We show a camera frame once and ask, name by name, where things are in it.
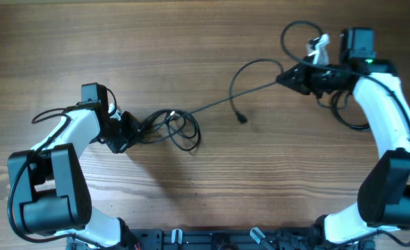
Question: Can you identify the black separated USB cable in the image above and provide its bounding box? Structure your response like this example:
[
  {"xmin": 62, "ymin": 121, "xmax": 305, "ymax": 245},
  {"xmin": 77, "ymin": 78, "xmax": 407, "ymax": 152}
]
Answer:
[{"xmin": 329, "ymin": 89, "xmax": 371, "ymax": 132}]

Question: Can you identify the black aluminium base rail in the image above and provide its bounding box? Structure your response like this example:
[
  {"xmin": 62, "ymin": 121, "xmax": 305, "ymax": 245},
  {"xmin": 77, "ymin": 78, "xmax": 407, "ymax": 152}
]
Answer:
[{"xmin": 65, "ymin": 227, "xmax": 319, "ymax": 250}]

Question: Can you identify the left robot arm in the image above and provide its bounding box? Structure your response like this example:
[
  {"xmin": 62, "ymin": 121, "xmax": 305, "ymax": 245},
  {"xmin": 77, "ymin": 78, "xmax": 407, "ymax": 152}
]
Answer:
[{"xmin": 7, "ymin": 83, "xmax": 142, "ymax": 249}]

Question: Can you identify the black USB cable bundle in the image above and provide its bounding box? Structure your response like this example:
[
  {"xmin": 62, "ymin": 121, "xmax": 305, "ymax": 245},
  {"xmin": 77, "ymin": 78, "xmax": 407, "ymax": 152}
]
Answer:
[{"xmin": 137, "ymin": 109, "xmax": 202, "ymax": 153}]

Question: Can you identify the long black USB cable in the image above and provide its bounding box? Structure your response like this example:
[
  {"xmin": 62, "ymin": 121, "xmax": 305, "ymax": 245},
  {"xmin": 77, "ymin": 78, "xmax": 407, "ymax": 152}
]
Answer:
[{"xmin": 183, "ymin": 58, "xmax": 285, "ymax": 124}]

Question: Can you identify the black right camera cable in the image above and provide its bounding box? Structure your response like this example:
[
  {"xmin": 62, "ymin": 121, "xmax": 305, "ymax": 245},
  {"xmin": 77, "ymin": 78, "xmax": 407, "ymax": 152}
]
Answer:
[{"xmin": 280, "ymin": 20, "xmax": 410, "ymax": 248}]

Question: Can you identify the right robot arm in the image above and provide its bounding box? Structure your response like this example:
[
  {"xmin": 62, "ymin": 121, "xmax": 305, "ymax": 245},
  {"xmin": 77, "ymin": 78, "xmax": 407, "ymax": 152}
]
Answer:
[{"xmin": 277, "ymin": 28, "xmax": 410, "ymax": 247}]

